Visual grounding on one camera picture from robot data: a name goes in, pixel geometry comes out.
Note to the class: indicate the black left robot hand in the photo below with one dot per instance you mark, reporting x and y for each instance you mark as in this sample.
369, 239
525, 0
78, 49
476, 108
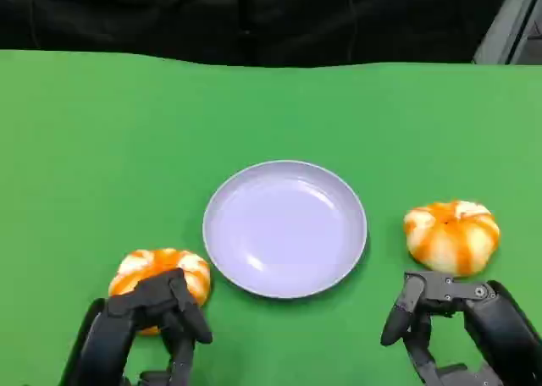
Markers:
110, 318

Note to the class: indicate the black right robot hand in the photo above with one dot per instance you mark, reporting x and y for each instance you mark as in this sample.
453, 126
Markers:
499, 322

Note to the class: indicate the orange white toy bread roll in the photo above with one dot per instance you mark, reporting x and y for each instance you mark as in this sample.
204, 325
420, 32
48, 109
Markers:
186, 266
451, 236

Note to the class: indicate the green table cloth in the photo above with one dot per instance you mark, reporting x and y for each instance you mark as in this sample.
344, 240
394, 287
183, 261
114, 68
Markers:
127, 149

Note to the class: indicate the lilac plate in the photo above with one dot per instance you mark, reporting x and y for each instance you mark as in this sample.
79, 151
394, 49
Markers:
284, 229

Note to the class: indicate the black backdrop curtain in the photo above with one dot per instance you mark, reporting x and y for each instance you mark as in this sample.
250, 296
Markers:
211, 18

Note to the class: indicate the grey metal frame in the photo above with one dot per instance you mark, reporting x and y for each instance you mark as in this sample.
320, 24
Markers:
514, 26

